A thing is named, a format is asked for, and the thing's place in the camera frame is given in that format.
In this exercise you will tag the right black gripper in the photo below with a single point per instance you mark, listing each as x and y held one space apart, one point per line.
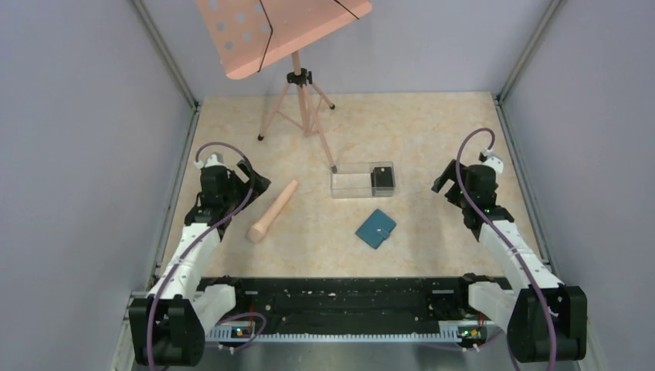
441 181

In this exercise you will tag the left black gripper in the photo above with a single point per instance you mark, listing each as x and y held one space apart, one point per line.
233 178

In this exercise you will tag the black card stack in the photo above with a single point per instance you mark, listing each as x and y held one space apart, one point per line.
382 178

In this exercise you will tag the teal card holder wallet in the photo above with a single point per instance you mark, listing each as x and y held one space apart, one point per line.
376 229

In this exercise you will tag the clear plastic box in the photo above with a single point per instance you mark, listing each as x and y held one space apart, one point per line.
353 180

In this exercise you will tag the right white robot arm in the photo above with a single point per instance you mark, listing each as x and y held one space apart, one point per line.
543 318

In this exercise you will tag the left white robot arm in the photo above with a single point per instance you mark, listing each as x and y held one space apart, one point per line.
170 323

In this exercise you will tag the pink toy microphone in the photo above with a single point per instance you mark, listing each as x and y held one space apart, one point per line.
260 228

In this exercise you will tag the pink music stand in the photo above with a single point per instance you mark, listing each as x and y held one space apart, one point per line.
252 35

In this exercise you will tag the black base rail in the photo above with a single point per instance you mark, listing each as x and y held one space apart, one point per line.
354 308

